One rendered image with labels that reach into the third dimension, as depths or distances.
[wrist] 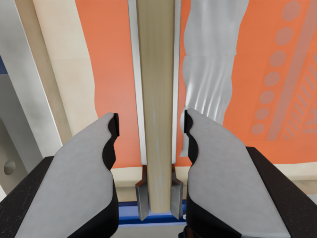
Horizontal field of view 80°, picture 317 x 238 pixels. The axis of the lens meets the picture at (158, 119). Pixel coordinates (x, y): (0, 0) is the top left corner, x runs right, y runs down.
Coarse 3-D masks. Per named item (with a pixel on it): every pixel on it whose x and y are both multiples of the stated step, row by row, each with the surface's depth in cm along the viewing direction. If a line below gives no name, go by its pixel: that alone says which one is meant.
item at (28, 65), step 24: (0, 0) 20; (24, 0) 21; (0, 24) 21; (24, 24) 21; (0, 48) 22; (24, 48) 22; (24, 72) 23; (48, 72) 26; (24, 96) 25; (48, 96) 25; (48, 120) 27; (48, 144) 29; (120, 192) 37; (312, 192) 37
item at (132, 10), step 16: (128, 0) 20; (176, 0) 20; (176, 16) 20; (176, 32) 21; (176, 48) 22; (176, 64) 23; (176, 80) 24; (176, 96) 25; (176, 112) 26; (176, 128) 27; (144, 144) 29; (144, 160) 30
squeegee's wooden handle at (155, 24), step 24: (144, 0) 14; (168, 0) 14; (144, 24) 15; (168, 24) 15; (144, 48) 16; (168, 48) 16; (144, 72) 17; (168, 72) 17; (144, 96) 18; (168, 96) 18; (144, 120) 20; (168, 120) 19; (168, 144) 21; (168, 168) 22; (168, 192) 25
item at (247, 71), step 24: (96, 72) 27; (120, 72) 27; (240, 72) 28; (96, 96) 29; (120, 96) 29; (240, 96) 30; (120, 120) 31; (240, 120) 32; (120, 144) 33; (264, 144) 34; (288, 144) 34; (312, 144) 35
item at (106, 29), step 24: (96, 0) 23; (120, 0) 23; (264, 0) 23; (96, 24) 24; (120, 24) 24; (240, 24) 25; (264, 24) 25; (96, 48) 25; (120, 48) 26; (240, 48) 26; (264, 48) 26
